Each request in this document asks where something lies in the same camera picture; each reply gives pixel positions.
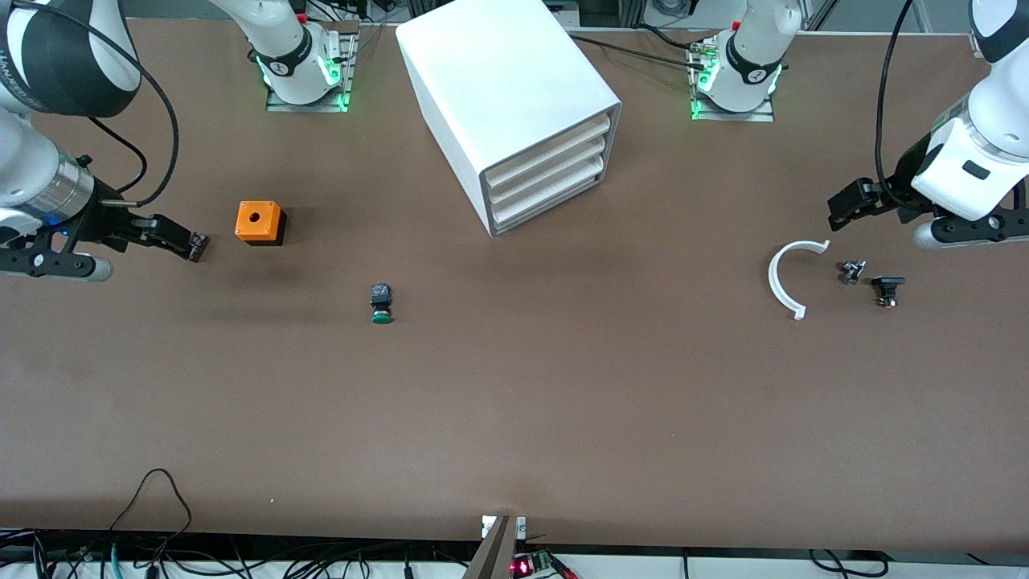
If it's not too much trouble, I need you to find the black cable under table edge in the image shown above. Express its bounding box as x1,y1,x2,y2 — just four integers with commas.
808,549,889,579

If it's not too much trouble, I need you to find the orange button box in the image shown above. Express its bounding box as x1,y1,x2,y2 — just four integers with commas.
235,200,287,247

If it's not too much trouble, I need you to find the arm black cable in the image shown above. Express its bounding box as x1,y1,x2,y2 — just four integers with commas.
875,0,917,208
16,0,179,211

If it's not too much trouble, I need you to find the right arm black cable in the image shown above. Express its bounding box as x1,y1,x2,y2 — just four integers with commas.
16,0,179,211

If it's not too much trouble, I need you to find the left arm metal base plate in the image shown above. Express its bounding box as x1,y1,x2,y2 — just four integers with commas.
688,40,777,123

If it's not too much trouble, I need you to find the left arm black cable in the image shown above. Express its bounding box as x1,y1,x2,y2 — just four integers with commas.
875,0,917,208

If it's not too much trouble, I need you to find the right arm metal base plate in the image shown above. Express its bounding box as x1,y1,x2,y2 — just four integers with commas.
265,31,359,113

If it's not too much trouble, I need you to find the white curved plastic ring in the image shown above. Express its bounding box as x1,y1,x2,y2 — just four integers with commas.
768,240,831,321

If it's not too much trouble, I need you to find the brown camera mount post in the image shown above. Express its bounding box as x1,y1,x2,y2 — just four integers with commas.
462,515,527,579

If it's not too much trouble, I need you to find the black cable behind cabinet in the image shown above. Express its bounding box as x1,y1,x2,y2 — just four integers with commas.
567,32,712,69

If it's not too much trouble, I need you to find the looped thin black cable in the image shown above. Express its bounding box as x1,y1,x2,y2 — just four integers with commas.
109,468,194,564

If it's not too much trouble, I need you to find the circuit board with red light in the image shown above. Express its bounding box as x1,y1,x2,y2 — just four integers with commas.
510,550,580,579

